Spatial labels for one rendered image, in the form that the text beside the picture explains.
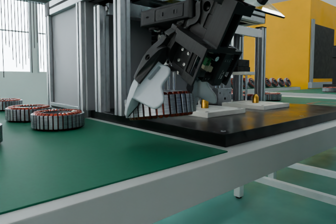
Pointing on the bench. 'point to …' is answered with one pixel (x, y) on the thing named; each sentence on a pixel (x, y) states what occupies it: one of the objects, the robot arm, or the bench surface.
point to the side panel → (66, 59)
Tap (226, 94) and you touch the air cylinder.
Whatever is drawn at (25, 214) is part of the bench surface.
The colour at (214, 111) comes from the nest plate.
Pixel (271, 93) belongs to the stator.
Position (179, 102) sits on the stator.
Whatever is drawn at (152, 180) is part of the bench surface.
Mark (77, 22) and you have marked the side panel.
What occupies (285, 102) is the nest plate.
